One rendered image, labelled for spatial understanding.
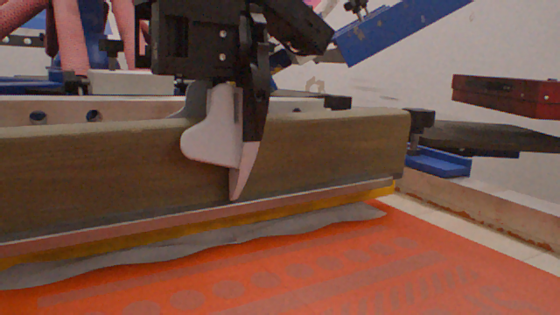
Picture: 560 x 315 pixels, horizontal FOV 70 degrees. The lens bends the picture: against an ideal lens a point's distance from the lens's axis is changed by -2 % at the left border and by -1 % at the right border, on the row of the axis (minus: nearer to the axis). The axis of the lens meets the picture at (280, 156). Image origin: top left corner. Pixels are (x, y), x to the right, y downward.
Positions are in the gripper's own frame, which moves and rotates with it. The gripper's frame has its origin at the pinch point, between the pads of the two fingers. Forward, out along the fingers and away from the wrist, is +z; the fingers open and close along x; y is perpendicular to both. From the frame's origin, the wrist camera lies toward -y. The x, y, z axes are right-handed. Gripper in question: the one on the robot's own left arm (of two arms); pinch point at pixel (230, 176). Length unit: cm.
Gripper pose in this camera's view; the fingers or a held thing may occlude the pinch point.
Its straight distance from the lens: 35.3
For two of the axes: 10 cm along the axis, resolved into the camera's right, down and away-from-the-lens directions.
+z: -0.7, 9.7, 2.3
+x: 5.2, 2.3, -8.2
